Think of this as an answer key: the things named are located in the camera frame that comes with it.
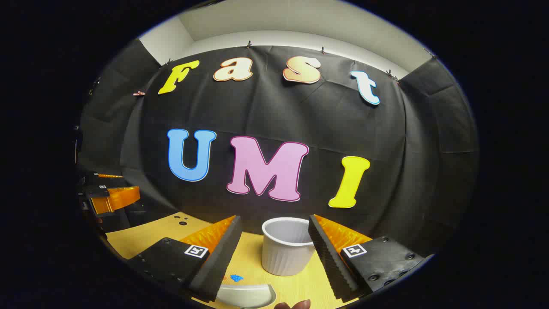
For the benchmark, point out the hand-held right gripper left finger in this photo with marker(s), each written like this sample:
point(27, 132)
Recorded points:
point(214, 266)

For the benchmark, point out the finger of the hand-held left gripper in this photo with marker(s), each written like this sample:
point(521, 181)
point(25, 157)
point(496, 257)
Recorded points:
point(93, 178)
point(116, 198)

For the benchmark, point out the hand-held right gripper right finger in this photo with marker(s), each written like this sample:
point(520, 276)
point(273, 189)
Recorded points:
point(330, 266)

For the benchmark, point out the blue paper trash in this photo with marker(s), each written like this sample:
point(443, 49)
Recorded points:
point(236, 278)

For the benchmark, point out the white dustpan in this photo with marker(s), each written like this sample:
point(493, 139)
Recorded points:
point(246, 296)

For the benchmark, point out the white ribbed garbage bin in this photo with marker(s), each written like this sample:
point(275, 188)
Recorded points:
point(285, 257)

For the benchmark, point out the orange paper trash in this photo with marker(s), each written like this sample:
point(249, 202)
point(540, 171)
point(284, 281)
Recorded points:
point(292, 305)

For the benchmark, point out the wooden desktop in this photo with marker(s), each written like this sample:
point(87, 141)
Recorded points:
point(143, 237)

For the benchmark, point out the black backdrop cloth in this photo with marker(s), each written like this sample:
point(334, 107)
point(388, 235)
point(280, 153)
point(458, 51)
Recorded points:
point(300, 116)

